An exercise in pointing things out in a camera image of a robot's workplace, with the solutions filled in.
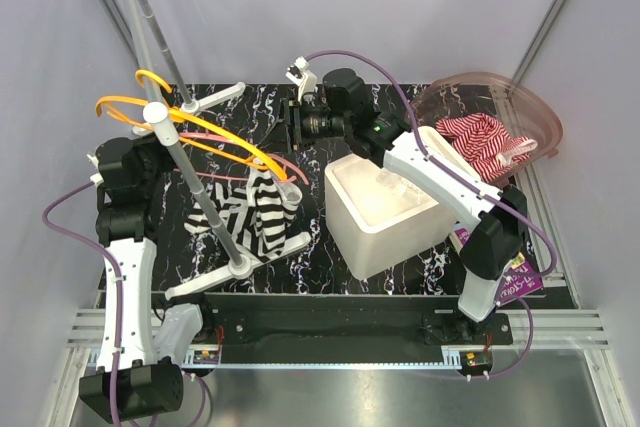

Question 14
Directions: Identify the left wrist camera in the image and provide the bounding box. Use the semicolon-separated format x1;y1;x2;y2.
86;153;104;187

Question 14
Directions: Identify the pink plastic hanger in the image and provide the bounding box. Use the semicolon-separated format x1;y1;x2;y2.
177;131;311;186

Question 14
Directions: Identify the black marble pattern mat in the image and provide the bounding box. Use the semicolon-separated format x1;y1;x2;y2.
97;82;576;311

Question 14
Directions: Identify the yellow plastic hanger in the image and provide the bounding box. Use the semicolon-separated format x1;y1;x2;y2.
95;95;309;185

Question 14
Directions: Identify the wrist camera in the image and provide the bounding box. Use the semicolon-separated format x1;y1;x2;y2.
285;56;317;102
86;153;104;187

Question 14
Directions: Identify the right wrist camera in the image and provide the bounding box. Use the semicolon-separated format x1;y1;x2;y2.
285;56;317;102

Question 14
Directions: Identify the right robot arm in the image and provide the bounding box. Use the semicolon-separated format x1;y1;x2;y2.
280;59;527;344

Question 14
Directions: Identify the red white striped tank top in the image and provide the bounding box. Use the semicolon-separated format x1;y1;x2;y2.
436;113;538;183

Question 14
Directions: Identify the black white striped tank top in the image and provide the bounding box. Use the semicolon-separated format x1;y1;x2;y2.
212;170;303;262

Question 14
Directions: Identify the white clothes rack base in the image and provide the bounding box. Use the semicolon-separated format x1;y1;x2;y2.
132;81;312;301

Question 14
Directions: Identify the purple children's book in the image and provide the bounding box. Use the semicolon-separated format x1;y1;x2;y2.
449;223;543;306

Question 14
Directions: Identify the grey clothes rack pole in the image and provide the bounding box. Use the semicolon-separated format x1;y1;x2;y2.
109;0;251;273

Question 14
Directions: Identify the white foam box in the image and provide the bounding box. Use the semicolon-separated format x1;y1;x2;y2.
324;154;457;280

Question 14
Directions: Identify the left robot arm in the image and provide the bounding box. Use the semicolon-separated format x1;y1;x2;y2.
79;136;216;426

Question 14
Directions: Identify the aluminium frame rail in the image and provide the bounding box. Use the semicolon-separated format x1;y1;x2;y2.
64;166;611;368

